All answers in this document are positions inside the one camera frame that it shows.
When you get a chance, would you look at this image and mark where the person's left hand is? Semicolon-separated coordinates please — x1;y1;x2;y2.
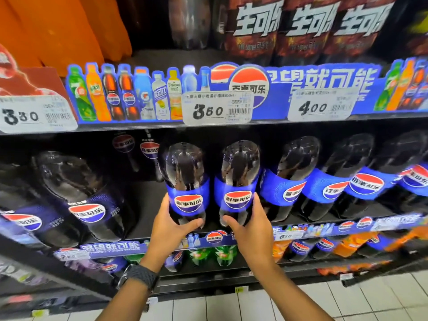
140;193;205;272

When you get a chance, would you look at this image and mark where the person's right hand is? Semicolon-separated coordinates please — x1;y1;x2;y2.
222;193;276;272

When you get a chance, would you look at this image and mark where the big blue-label cola bottle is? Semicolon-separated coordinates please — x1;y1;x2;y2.
358;232;395;258
287;239;313;263
311;237;338;259
164;250;185;273
100;257;129;275

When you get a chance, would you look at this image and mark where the big orange soda bottle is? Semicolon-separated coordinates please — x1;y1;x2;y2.
384;227;428;253
272;239;292;263
333;234;363;258

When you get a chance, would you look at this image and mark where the large blue-label cola bottle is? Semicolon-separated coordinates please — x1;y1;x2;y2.
214;140;261;228
157;142;210;228

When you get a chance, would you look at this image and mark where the row of large cola bottles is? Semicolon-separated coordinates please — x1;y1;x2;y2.
0;130;428;251

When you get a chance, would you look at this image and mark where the black metal shelf rack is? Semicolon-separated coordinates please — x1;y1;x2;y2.
0;0;428;318

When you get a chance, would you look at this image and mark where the black-capped brown-label cola bottle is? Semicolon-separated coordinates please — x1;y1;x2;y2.
272;0;342;66
222;0;285;66
321;0;399;64

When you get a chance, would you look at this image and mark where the clear white-capped soda bottle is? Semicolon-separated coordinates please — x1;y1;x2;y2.
168;0;212;50

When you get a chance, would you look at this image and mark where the blue-capped brown-label cola bottle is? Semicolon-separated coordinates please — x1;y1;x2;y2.
394;0;428;57

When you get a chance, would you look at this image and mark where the person's right forearm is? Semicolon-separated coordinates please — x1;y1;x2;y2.
249;262;335;321

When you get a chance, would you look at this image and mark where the slim blue shelf banner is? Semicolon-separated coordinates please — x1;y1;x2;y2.
53;213;425;262

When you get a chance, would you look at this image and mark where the blue printed shelf banner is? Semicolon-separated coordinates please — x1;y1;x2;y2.
66;56;428;124

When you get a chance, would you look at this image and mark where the red printed shelf card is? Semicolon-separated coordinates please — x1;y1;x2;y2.
0;43;73;97

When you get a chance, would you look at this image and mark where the small white price tag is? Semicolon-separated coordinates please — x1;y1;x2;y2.
370;217;402;231
54;249;91;262
273;229;305;241

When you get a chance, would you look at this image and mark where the grey perforated-band wristwatch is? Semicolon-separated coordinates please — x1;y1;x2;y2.
117;263;160;293

